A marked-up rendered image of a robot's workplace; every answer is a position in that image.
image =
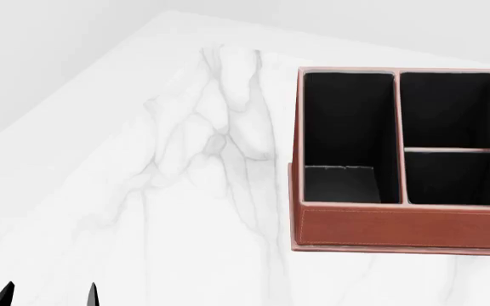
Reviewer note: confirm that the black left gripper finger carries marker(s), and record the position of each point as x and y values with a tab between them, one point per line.
3	296
92	296

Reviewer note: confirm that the brown leather desk caddy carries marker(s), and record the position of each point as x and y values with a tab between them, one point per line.
398	229

